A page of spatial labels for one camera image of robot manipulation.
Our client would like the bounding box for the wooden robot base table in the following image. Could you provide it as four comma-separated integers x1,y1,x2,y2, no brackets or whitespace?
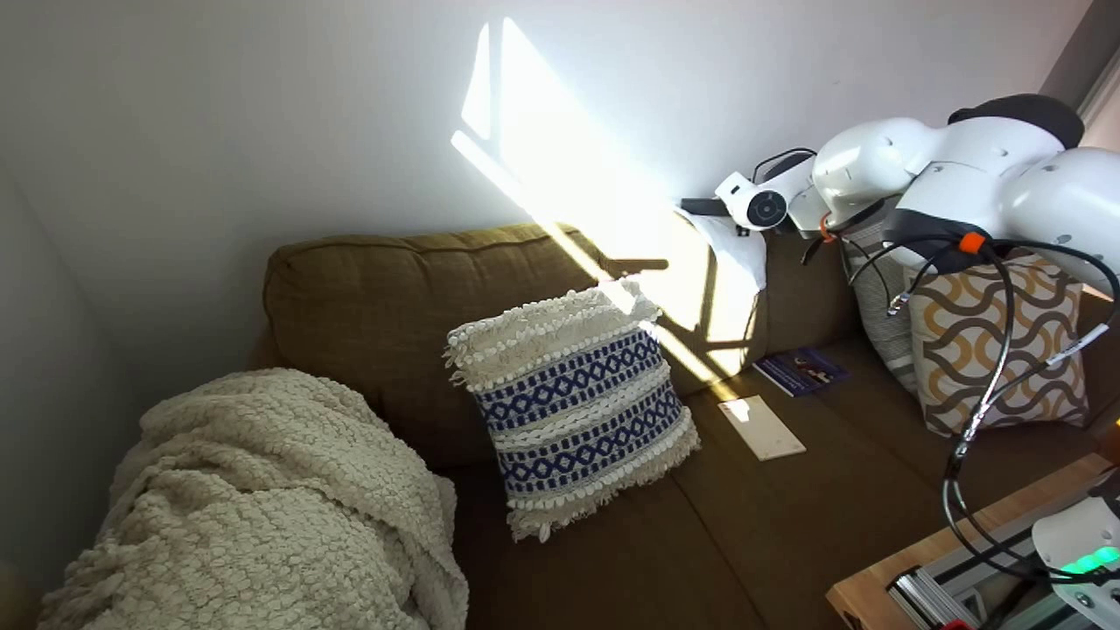
825,453,1120,630

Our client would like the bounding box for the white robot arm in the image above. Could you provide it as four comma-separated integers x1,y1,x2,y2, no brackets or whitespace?
716,95,1120,291

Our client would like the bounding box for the blue white patterned pillow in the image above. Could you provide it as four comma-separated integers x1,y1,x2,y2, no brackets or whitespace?
445,278,702,542

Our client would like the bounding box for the white pillow case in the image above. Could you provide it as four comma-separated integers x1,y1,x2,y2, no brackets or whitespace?
680,200,768,348

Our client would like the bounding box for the grey plain pillow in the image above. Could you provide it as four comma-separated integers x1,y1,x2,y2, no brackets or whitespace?
845,228,920,390

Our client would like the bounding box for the brown wave patterned pillow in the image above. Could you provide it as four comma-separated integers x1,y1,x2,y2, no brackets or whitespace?
912,255,1090,434

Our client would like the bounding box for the olive brown sofa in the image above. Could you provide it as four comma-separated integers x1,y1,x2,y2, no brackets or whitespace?
257,170,1120,630

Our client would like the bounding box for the dark blue booklet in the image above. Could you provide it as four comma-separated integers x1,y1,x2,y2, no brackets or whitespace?
755,346,845,397

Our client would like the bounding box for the cream knitted blanket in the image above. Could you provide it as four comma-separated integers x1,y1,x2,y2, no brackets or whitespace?
43,366,471,630

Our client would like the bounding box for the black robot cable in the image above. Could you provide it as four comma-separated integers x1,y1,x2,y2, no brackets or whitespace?
845,228,1120,589

